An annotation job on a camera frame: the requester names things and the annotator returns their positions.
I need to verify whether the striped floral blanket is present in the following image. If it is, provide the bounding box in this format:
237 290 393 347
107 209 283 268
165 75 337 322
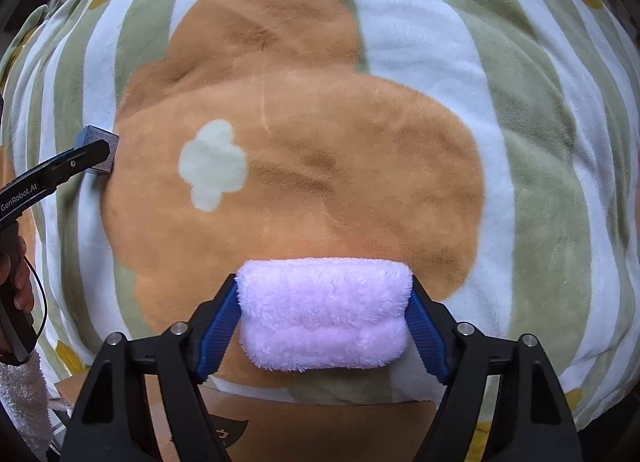
0 0 638 445

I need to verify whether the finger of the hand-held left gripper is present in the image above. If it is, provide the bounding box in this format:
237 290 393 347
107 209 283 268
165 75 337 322
42 139 111 189

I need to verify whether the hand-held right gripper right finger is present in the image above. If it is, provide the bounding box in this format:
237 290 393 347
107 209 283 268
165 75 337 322
406 276 584 462

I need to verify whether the black cable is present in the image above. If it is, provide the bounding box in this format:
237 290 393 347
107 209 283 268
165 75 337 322
22 254 49 345

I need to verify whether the pink fluffy towel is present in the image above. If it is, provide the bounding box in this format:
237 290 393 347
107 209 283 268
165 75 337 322
235 256 415 373

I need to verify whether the person's left hand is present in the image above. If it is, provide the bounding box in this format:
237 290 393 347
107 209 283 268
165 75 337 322
0 234 34 314

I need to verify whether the white terry towel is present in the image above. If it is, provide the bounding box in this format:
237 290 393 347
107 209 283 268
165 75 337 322
0 351 54 452

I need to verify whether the cardboard box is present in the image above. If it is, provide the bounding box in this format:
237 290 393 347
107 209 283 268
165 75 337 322
54 371 451 462

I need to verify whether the white patterned small carton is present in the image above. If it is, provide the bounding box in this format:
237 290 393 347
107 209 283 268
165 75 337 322
74 125 121 176

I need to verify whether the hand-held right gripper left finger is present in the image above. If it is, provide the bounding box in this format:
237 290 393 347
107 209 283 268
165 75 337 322
60 273 242 462

